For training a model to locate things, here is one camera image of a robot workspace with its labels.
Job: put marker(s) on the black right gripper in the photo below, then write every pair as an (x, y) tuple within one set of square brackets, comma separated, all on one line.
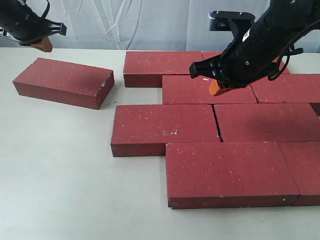
[(259, 52)]

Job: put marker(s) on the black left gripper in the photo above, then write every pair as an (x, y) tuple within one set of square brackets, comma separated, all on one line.
[(19, 23)]

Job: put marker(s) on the red brick with white chip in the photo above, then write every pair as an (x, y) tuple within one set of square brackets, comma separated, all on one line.
[(181, 89)]

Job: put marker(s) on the red front brick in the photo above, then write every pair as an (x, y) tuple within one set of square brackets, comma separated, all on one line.
[(144, 130)]

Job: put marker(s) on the red middle row brick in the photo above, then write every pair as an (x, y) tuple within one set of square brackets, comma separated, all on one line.
[(267, 122)]

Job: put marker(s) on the red back-left row brick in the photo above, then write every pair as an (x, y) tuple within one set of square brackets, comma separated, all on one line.
[(145, 69)]

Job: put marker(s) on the red front-left base brick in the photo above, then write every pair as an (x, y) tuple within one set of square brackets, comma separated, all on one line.
[(228, 175)]

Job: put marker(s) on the red front-right base brick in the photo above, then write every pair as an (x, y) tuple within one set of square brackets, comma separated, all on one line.
[(303, 161)]

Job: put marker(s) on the white backdrop curtain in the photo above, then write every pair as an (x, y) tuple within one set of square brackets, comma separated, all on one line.
[(154, 25)]

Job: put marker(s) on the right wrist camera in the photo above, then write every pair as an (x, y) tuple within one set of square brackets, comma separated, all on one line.
[(230, 21)]

